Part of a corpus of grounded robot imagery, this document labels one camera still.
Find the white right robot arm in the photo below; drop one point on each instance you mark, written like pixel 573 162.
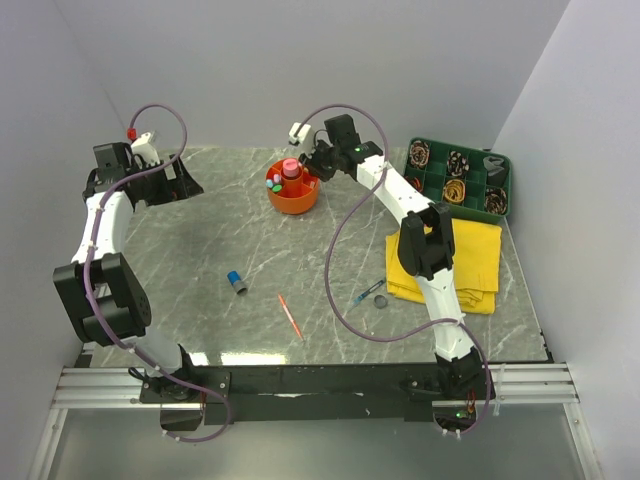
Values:
pixel 425 246

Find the dark blue pen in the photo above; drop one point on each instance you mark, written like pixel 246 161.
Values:
pixel 368 291

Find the brown patterned rolled tie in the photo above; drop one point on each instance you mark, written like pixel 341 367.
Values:
pixel 419 154

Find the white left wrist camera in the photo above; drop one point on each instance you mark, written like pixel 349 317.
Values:
pixel 144 150

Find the yellow folded cloth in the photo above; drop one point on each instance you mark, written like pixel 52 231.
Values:
pixel 476 267

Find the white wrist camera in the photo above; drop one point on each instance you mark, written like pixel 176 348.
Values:
pixel 301 136
pixel 144 150

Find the green compartment tray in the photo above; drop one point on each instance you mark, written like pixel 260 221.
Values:
pixel 475 183

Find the grey rolled item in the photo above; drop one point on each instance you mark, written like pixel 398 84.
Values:
pixel 496 170

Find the orange navy rolled tie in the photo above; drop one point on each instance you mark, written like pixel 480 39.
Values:
pixel 415 182

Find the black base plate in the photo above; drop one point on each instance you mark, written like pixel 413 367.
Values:
pixel 329 392

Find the orange pen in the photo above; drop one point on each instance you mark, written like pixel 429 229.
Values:
pixel 290 317

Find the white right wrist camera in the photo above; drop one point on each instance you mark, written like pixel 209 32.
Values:
pixel 301 136

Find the black floral rolled tie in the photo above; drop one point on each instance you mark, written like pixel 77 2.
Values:
pixel 457 164

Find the small grey round lid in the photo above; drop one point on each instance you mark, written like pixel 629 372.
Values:
pixel 380 301

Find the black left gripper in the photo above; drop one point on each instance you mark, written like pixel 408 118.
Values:
pixel 181 186

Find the yellow rolled tie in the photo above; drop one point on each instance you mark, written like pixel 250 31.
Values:
pixel 454 191

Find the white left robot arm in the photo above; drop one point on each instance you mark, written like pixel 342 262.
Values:
pixel 99 262

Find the blue grey cylinder cap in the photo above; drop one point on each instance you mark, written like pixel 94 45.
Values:
pixel 237 282

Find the pink tube of crayons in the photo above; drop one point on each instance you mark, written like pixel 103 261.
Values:
pixel 292 177

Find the orange round desk organizer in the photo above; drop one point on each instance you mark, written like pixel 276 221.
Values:
pixel 293 206

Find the dark patterned rolled tie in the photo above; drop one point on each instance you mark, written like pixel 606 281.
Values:
pixel 496 201

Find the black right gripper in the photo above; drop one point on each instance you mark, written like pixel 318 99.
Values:
pixel 310 160

